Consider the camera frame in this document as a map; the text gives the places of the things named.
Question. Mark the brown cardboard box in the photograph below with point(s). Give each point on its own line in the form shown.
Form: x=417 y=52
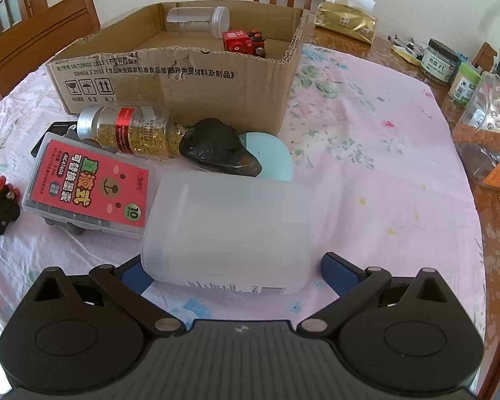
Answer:
x=191 y=91

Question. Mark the capsule bottle with silver cap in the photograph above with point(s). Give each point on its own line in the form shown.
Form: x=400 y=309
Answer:
x=137 y=131

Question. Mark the light blue round container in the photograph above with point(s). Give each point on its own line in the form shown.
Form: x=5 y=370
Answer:
x=275 y=154

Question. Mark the clear plastic bag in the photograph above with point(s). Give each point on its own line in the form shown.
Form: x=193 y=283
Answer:
x=496 y=108

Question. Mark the bundle of pens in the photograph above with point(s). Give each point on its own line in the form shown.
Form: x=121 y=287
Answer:
x=408 y=46

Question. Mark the jar with green lid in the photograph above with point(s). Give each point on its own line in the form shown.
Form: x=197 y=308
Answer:
x=464 y=85

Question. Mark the red toy train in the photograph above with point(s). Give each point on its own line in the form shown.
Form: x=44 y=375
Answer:
x=237 y=41

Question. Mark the black oval computer mouse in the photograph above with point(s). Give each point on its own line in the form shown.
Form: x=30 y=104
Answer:
x=212 y=141

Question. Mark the clear pen box red label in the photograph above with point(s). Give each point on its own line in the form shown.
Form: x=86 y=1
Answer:
x=87 y=179

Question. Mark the yellow sticky note pad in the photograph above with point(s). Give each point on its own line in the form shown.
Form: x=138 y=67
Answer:
x=402 y=54

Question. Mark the clear jar with white lid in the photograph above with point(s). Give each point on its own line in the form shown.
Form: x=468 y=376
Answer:
x=191 y=18

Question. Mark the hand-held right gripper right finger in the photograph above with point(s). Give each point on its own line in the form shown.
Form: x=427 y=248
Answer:
x=337 y=268

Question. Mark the translucent white plastic container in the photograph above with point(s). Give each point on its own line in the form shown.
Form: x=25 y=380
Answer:
x=225 y=225

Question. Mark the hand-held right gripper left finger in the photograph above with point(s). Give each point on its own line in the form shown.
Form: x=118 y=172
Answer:
x=131 y=277

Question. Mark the gold tissue pack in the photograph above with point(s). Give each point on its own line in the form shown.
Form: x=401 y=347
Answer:
x=346 y=21

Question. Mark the glass jar with dark lid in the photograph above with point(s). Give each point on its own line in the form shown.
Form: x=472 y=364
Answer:
x=439 y=64

